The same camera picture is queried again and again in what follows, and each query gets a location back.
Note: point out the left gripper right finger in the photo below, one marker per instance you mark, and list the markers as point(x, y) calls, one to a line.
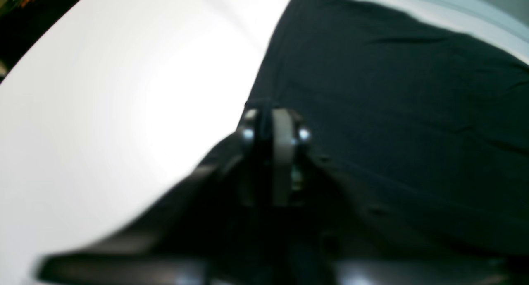
point(383, 245)

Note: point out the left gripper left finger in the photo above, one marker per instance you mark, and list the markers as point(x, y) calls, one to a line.
point(175, 240)

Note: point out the black T-shirt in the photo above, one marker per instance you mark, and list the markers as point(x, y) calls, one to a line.
point(424, 100)

